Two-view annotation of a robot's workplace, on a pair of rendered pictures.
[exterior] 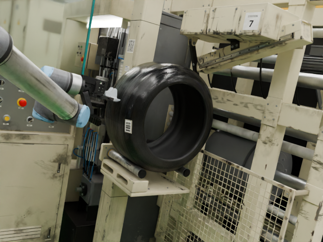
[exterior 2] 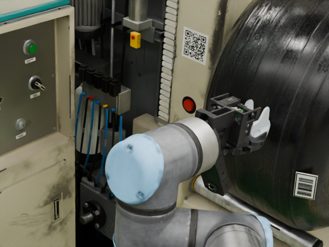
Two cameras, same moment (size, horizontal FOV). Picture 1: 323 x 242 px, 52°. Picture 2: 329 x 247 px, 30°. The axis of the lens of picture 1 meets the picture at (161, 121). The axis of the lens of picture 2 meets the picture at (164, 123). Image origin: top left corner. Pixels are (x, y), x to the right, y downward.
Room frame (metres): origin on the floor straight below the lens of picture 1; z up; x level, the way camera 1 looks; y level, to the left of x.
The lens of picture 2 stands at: (0.63, 0.64, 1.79)
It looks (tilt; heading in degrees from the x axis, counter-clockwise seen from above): 30 degrees down; 346
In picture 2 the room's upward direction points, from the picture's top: 5 degrees clockwise
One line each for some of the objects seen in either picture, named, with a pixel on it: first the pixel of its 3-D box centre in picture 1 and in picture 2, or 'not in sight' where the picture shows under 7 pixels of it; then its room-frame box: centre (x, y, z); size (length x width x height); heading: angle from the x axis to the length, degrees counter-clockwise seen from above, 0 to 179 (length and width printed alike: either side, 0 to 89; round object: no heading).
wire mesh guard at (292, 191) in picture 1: (209, 218); not in sight; (1.78, -0.37, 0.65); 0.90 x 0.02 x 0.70; 36
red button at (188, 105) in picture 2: not in sight; (189, 104); (1.93, 0.25, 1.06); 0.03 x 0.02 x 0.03; 36
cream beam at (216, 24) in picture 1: (232, 26); not in sight; (1.84, -0.28, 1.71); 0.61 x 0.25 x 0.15; 36
